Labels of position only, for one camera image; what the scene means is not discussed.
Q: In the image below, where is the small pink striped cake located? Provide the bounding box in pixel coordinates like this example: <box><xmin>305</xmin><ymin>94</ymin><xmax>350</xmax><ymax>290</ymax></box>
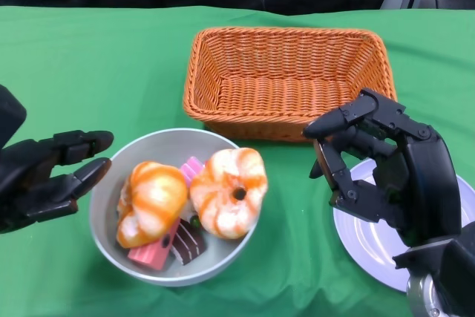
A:
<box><xmin>180</xmin><ymin>157</ymin><xmax>205</xmax><ymax>181</ymax></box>

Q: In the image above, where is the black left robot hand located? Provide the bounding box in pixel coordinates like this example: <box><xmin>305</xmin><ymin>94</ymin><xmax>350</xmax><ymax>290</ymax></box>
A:
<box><xmin>0</xmin><ymin>129</ymin><xmax>115</xmax><ymax>235</ymax></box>

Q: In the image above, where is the orange-striped bread without dark hole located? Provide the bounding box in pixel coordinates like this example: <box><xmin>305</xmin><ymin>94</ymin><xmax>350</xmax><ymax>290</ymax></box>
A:
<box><xmin>116</xmin><ymin>160</ymin><xmax>189</xmax><ymax>249</ymax></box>

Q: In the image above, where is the green tablecloth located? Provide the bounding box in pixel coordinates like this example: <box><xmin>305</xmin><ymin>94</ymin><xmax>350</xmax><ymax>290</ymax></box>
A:
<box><xmin>0</xmin><ymin>4</ymin><xmax>475</xmax><ymax>317</ymax></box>

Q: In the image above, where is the chocolate layered cake slice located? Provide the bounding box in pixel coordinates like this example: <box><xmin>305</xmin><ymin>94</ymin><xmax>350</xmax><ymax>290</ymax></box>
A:
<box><xmin>168</xmin><ymin>220</ymin><xmax>207</xmax><ymax>267</ymax></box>

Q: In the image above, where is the white round plate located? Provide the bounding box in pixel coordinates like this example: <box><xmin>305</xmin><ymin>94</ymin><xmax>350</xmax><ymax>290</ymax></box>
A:
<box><xmin>332</xmin><ymin>157</ymin><xmax>475</xmax><ymax>293</ymax></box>

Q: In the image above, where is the orange wicker basket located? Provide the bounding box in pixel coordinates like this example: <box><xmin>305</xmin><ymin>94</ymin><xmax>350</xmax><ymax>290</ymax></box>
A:
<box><xmin>182</xmin><ymin>26</ymin><xmax>399</xmax><ymax>143</ymax></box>

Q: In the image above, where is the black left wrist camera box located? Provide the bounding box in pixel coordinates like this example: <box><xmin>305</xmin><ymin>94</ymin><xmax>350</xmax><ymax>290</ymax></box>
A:
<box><xmin>0</xmin><ymin>85</ymin><xmax>28</xmax><ymax>149</ymax></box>

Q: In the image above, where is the orange-striped bread with dark hole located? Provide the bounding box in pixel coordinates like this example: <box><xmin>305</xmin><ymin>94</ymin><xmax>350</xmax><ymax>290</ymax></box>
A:
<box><xmin>189</xmin><ymin>147</ymin><xmax>269</xmax><ymax>239</ymax></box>

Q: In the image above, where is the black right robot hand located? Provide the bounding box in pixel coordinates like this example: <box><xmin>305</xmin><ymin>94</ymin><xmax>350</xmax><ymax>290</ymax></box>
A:
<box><xmin>303</xmin><ymin>88</ymin><xmax>464</xmax><ymax>249</ymax></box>

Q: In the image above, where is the grey-green ribbed bowl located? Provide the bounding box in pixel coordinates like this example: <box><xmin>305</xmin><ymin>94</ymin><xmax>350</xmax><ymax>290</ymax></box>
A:
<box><xmin>88</xmin><ymin>128</ymin><xmax>261</xmax><ymax>287</ymax></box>

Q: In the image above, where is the large pink layered cake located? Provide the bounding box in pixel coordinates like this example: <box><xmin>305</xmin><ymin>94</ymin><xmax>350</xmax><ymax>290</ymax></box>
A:
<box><xmin>128</xmin><ymin>222</ymin><xmax>181</xmax><ymax>269</ymax></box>

